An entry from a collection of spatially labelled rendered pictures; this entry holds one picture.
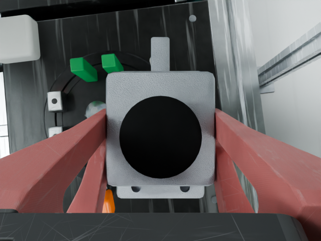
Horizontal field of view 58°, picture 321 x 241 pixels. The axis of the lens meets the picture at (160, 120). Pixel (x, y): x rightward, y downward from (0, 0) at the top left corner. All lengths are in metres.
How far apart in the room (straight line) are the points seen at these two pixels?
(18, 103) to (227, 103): 0.23
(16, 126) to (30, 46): 0.09
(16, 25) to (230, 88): 0.24
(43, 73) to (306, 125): 0.36
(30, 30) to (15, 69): 0.05
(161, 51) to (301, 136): 0.34
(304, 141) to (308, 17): 0.18
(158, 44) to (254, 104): 0.20
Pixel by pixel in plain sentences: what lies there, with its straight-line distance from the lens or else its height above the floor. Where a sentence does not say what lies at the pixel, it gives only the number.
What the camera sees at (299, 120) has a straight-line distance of 0.47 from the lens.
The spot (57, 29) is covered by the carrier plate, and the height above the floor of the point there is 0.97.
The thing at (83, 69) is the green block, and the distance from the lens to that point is 0.27.
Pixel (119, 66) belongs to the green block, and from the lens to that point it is 0.28.
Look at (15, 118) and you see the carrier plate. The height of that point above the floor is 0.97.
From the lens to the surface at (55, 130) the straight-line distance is 0.30.
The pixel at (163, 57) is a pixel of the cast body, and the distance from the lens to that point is 0.16.
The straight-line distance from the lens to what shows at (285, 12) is 0.50.
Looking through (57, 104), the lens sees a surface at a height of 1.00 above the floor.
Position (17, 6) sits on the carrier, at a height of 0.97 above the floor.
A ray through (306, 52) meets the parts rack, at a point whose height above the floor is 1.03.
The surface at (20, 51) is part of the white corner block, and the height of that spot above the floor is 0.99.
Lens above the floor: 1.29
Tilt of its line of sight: 86 degrees down
